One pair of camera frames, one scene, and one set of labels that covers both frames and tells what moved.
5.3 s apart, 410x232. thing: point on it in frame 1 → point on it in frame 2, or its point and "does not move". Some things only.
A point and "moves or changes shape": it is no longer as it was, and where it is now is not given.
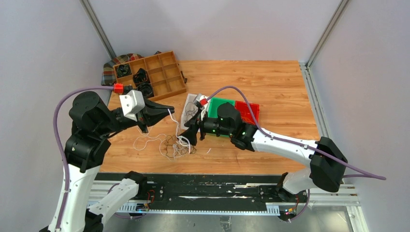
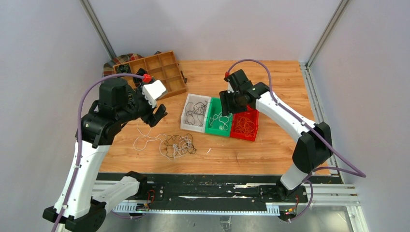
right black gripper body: x=209 y=125 → x=231 y=102
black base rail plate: x=211 y=189 does not move
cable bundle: x=172 y=146 does not move
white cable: x=176 y=132 moves or changes shape
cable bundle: x=152 y=138 does not move
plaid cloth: x=108 y=78 does not move
